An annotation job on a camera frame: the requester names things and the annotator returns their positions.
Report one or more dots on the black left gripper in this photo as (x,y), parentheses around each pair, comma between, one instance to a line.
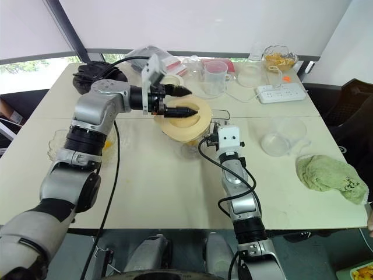
(156,100)

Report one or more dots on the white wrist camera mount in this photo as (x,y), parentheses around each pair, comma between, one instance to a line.
(153,73)
(230,137)

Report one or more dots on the scalloped clear glass bowl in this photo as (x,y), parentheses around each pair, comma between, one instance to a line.
(56,146)

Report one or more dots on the crumpled clear plastic wrap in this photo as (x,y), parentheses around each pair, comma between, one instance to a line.
(192,64)

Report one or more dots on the black table clamp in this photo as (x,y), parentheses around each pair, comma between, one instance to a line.
(104,258)

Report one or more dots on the green tray with yellow food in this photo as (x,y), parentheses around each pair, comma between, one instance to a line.
(358,272)

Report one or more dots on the green towel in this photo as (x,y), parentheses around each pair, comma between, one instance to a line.
(326,175)

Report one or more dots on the black cloth pile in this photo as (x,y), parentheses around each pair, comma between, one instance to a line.
(87,76)

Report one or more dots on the cream round blender lid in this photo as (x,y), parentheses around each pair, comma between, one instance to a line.
(186,131)

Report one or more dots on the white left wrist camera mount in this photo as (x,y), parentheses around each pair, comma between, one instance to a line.
(153,73)

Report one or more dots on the grey chair frame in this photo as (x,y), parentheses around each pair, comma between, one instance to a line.
(7,132)

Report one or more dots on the small orange plastic piece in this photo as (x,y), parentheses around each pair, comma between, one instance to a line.
(286,79)

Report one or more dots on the white power strip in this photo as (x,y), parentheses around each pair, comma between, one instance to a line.
(281,93)

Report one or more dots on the cream blender base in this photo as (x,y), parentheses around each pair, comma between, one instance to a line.
(175,78)

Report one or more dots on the clear glass flask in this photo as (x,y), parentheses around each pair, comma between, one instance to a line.
(250,76)

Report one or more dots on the dark window frame post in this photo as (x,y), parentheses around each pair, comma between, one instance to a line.
(70,29)

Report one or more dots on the clear plastic cup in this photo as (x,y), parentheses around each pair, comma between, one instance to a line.
(279,137)

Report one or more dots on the clear measuring cup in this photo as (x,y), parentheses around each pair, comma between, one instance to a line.
(215,80)

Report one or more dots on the black chair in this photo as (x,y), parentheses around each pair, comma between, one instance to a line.
(344,99)

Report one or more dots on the person's bare hand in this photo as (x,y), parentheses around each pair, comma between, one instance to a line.
(370,220)

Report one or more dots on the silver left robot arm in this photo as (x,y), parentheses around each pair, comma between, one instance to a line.
(87,116)

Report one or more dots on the glass bowl of fruit scraps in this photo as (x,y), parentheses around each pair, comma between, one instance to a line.
(279,59)

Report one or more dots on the pack of zip bags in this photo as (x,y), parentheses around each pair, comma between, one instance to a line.
(137,55)

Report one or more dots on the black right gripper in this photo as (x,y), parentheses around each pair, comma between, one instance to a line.
(213,138)

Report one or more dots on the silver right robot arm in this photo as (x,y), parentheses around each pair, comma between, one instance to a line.
(242,198)

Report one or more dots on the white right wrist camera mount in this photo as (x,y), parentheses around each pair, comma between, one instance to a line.
(230,137)

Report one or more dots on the person's black clothing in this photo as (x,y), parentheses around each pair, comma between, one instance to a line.
(355,146)

